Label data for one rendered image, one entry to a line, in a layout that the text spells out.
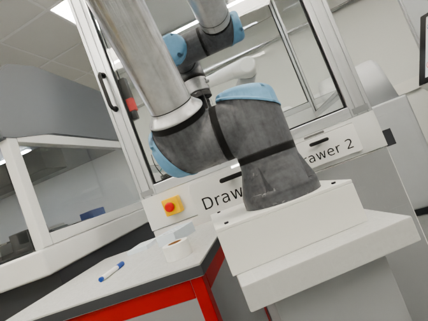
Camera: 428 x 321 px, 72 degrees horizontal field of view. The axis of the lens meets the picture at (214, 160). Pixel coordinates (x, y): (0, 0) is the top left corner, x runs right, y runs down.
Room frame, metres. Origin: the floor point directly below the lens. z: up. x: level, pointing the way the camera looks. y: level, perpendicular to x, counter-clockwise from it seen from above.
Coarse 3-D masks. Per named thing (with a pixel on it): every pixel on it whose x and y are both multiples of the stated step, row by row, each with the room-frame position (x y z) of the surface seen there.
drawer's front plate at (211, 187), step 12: (240, 168) 0.89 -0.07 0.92; (204, 180) 0.91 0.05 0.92; (216, 180) 0.91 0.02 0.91; (240, 180) 0.89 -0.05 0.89; (192, 192) 0.92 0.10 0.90; (204, 192) 0.92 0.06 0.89; (216, 192) 0.91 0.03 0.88; (228, 192) 0.90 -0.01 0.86; (240, 192) 0.90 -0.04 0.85; (216, 204) 0.91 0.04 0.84; (228, 204) 0.91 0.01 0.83; (204, 216) 0.92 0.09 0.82
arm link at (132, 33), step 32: (96, 0) 0.43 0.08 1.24; (128, 0) 0.44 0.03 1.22; (128, 32) 0.46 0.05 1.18; (128, 64) 0.49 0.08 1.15; (160, 64) 0.49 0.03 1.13; (160, 96) 0.51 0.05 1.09; (160, 128) 0.54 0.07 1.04; (192, 128) 0.54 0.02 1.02; (160, 160) 0.57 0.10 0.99; (192, 160) 0.57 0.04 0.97; (224, 160) 0.59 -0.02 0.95
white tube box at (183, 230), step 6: (174, 228) 1.16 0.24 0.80; (180, 228) 1.06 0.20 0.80; (186, 228) 1.09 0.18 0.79; (192, 228) 1.12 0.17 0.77; (162, 234) 1.09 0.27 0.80; (168, 234) 1.03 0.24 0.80; (174, 234) 1.02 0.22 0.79; (180, 234) 1.05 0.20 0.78; (186, 234) 1.08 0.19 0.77; (162, 240) 1.05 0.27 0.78; (168, 240) 1.04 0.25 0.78; (174, 240) 1.03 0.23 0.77; (162, 246) 1.06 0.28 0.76
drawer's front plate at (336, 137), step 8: (344, 128) 1.14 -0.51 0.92; (352, 128) 1.13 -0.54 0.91; (320, 136) 1.15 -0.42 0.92; (328, 136) 1.15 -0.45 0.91; (336, 136) 1.14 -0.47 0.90; (344, 136) 1.14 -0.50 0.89; (352, 136) 1.13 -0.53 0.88; (296, 144) 1.17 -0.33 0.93; (304, 144) 1.16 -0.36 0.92; (320, 144) 1.15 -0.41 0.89; (328, 144) 1.15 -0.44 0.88; (336, 144) 1.14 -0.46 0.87; (344, 144) 1.14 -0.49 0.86; (352, 144) 1.14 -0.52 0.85; (360, 144) 1.13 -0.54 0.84; (304, 152) 1.17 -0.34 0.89; (312, 152) 1.16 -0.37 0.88; (336, 152) 1.15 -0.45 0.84; (344, 152) 1.14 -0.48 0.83; (352, 152) 1.14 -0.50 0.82; (312, 160) 1.16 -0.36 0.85; (320, 160) 1.16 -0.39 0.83; (328, 160) 1.15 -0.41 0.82
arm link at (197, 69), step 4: (196, 64) 0.83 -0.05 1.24; (200, 64) 0.85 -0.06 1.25; (196, 68) 0.83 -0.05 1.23; (200, 68) 0.84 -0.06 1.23; (192, 72) 0.83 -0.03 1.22; (196, 72) 0.83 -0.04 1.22; (200, 72) 0.84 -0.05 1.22; (184, 76) 0.83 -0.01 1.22; (188, 76) 0.83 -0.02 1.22; (192, 76) 0.83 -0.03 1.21; (184, 80) 0.84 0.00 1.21
